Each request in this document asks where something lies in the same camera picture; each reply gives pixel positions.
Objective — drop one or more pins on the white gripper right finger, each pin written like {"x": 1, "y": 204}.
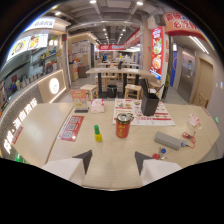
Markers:
{"x": 156, "y": 168}

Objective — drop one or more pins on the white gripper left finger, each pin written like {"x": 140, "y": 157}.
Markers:
{"x": 68, "y": 168}

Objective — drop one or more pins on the grey rectangular box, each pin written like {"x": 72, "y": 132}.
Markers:
{"x": 167, "y": 140}

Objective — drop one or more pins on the red QR code sticker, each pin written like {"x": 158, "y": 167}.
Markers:
{"x": 71, "y": 128}

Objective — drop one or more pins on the small yellow green-capped bottle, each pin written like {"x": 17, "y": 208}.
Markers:
{"x": 97, "y": 134}

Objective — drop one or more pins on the red scissors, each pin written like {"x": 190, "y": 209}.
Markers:
{"x": 189, "y": 136}

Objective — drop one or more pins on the red drink can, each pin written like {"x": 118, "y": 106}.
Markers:
{"x": 123, "y": 125}

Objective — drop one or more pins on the laminated food menu sheet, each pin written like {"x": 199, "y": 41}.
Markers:
{"x": 146, "y": 115}

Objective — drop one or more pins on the white red paper packet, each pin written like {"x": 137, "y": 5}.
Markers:
{"x": 194, "y": 119}

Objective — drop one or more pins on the black chopstick holder box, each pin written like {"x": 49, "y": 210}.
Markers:
{"x": 149, "y": 101}

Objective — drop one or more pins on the white pink tissue packet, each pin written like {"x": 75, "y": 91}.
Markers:
{"x": 97, "y": 105}

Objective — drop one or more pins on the orange table sign stand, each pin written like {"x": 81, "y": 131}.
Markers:
{"x": 79, "y": 99}

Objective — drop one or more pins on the wooden stool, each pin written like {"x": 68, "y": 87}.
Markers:
{"x": 89, "y": 90}
{"x": 133, "y": 91}

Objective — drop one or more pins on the round white logo sign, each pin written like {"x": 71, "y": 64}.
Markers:
{"x": 54, "y": 86}

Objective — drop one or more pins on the black trash bin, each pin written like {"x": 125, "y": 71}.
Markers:
{"x": 112, "y": 91}

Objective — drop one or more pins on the long wooden dining table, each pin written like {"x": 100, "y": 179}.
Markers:
{"x": 116, "y": 71}

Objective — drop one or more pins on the red food poster banner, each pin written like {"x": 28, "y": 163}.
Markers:
{"x": 156, "y": 52}

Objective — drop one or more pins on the red hanging banner sign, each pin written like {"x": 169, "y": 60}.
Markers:
{"x": 111, "y": 47}

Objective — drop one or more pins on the illuminated food menu board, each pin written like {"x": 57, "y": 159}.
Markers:
{"x": 27, "y": 44}

